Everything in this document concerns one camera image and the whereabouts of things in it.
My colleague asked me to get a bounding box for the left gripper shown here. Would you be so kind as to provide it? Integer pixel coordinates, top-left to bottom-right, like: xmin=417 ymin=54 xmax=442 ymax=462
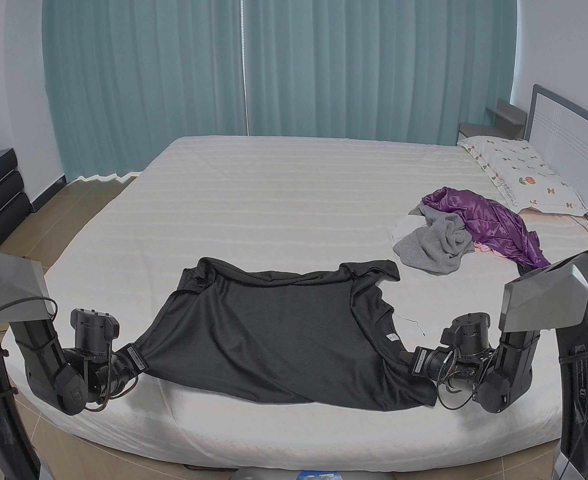
xmin=106 ymin=342 xmax=149 ymax=386

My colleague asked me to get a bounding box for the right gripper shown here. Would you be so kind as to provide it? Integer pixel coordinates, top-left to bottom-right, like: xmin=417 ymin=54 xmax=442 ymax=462
xmin=410 ymin=347 xmax=455 ymax=381

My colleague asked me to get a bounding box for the black T-shirt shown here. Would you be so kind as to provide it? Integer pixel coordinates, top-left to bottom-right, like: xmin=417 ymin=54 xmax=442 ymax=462
xmin=135 ymin=257 xmax=439 ymax=412

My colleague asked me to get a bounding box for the bed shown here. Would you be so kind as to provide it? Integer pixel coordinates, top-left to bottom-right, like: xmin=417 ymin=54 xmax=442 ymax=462
xmin=1 ymin=84 xmax=588 ymax=469

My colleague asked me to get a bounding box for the grey knit garment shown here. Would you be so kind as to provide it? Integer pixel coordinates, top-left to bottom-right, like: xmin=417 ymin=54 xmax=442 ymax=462
xmin=393 ymin=210 xmax=475 ymax=275

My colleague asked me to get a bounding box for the white garment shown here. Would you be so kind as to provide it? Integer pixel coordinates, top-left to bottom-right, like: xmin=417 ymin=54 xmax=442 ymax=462
xmin=390 ymin=214 xmax=429 ymax=244

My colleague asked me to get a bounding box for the purple satin garment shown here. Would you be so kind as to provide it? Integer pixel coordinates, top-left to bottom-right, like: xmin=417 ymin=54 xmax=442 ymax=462
xmin=420 ymin=186 xmax=549 ymax=269

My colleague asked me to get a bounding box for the white printed pillow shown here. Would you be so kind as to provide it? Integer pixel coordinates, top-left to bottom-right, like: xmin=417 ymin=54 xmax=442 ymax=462
xmin=456 ymin=135 xmax=588 ymax=217

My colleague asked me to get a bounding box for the grey bedside table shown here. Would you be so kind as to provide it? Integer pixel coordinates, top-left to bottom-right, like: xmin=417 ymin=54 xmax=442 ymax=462
xmin=458 ymin=98 xmax=528 ymax=145

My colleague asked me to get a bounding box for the blue-green curtain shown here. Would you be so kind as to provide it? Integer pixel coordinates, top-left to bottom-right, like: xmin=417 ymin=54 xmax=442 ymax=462
xmin=41 ymin=0 xmax=250 ymax=181
xmin=241 ymin=0 xmax=519 ymax=145

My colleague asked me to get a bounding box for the black cable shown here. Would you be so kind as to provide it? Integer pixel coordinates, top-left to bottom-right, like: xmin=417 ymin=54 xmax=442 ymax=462
xmin=184 ymin=462 xmax=237 ymax=473
xmin=0 ymin=295 xmax=58 ymax=326

